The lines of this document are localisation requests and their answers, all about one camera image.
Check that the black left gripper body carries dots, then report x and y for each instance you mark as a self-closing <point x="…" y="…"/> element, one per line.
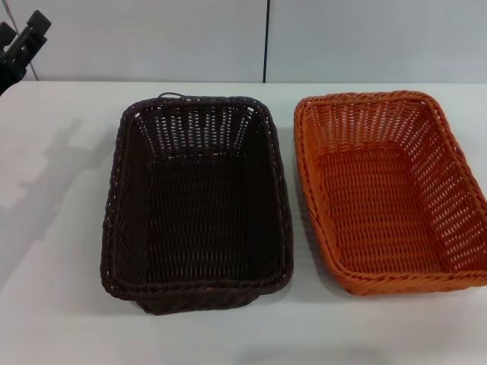
<point x="11" y="61"/>

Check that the dark brown wicker basket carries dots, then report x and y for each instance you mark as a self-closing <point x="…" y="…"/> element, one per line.
<point x="198" y="213"/>

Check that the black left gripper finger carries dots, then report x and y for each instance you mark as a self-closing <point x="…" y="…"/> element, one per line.
<point x="4" y="30"/>
<point x="37" y="24"/>

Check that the orange wicker basket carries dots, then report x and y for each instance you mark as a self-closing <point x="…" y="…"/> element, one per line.
<point x="380" y="205"/>

